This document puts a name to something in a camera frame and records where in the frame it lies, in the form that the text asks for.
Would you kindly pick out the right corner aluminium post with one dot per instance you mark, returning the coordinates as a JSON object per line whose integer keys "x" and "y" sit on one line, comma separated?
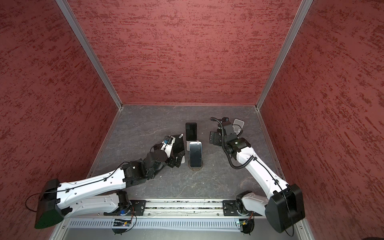
{"x": 290, "y": 37}

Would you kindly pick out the white slotted cable duct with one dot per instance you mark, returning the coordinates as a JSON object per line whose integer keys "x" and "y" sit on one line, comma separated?
{"x": 228, "y": 225}

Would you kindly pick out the black phone on white stand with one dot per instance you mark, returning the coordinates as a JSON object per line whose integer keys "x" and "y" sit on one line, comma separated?
{"x": 178, "y": 148}

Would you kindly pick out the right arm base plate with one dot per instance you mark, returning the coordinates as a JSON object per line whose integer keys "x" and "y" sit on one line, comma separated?
{"x": 235, "y": 208}

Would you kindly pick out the corner aluminium post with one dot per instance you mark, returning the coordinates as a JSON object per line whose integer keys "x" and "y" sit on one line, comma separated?
{"x": 78, "y": 31}
{"x": 290, "y": 37}

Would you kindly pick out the left corner aluminium post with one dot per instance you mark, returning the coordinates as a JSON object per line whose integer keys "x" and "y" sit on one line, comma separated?
{"x": 78, "y": 31}

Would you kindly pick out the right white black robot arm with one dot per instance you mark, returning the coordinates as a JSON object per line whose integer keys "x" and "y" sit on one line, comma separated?
{"x": 283, "y": 204}

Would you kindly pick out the silver edged phone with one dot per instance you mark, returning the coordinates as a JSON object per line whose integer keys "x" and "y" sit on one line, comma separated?
{"x": 196, "y": 160}

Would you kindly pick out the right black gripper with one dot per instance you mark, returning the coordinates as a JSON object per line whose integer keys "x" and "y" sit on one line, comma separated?
{"x": 216, "y": 135}

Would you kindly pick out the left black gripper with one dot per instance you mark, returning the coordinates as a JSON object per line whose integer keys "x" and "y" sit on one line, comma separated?
{"x": 172, "y": 158}

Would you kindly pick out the rear black phone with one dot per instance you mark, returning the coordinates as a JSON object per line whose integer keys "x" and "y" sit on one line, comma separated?
{"x": 191, "y": 132}

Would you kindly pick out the grey stand wooden base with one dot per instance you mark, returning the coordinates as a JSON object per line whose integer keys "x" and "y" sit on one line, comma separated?
{"x": 195, "y": 168}

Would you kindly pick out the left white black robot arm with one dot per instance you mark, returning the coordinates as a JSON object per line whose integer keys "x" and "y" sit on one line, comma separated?
{"x": 104, "y": 193}

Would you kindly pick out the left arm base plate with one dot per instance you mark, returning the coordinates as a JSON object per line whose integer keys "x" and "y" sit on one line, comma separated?
{"x": 136, "y": 207}

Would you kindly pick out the aluminium frame rail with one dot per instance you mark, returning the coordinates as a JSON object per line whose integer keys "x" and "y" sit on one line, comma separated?
{"x": 203, "y": 208}

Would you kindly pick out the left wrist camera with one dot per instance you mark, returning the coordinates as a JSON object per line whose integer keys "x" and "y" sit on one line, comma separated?
{"x": 167, "y": 145}

